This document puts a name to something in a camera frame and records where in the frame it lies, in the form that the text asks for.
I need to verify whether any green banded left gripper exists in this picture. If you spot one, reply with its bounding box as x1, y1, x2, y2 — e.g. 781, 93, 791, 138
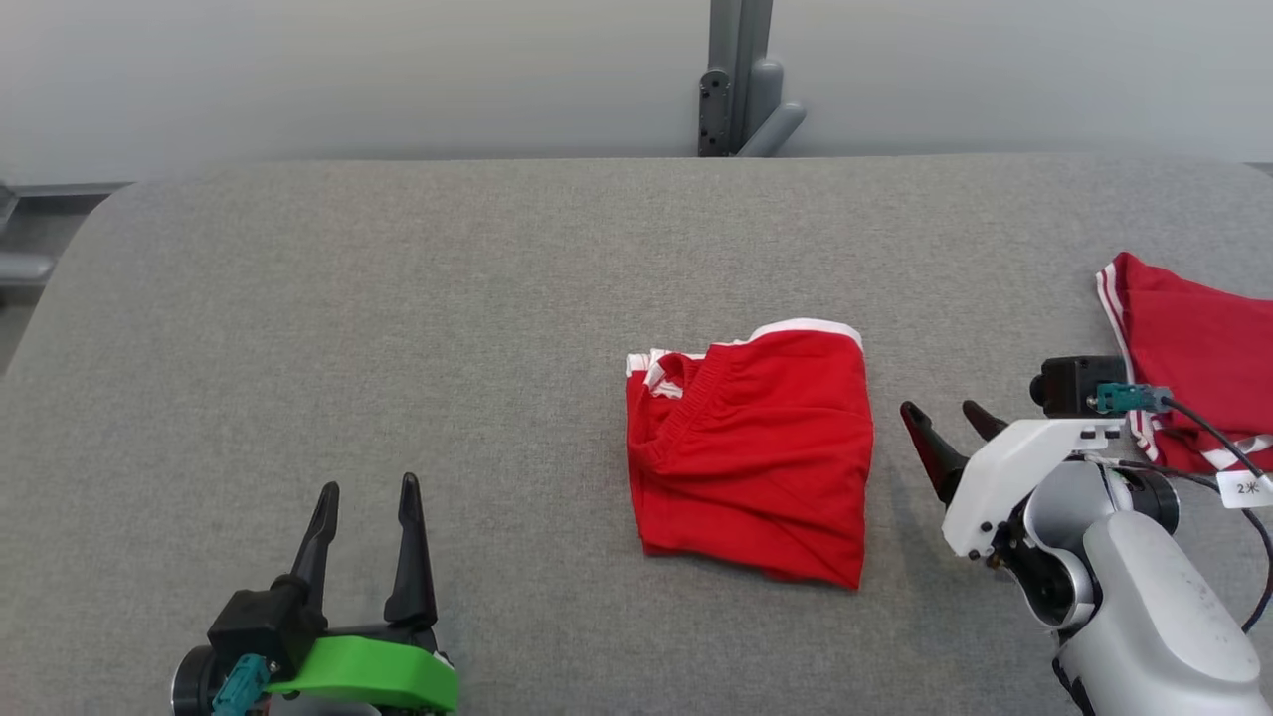
264, 472, 460, 714

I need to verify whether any white printed cable label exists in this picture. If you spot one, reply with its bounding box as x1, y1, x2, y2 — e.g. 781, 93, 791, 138
1216, 469, 1273, 510

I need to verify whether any dark grey metal post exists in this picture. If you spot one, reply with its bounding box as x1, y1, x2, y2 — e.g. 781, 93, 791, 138
698, 0, 775, 158

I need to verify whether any red Bulls jersey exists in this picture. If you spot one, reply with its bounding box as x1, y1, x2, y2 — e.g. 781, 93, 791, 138
625, 318, 875, 591

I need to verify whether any left teal-plug black cable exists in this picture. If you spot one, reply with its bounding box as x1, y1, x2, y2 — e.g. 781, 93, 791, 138
211, 654, 272, 716

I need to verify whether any teal-plug black cable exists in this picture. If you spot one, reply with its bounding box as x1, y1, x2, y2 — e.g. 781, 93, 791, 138
211, 654, 272, 716
1089, 383, 1273, 637

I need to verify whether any red white-sleeved t-shirt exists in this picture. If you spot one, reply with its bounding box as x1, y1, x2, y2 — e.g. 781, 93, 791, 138
1096, 252, 1273, 475

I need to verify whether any right teal-plug black cable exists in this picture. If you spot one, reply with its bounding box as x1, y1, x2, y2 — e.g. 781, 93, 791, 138
1089, 383, 1273, 637

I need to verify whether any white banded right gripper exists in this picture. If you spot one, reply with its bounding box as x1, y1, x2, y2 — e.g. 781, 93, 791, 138
900, 400, 1130, 560

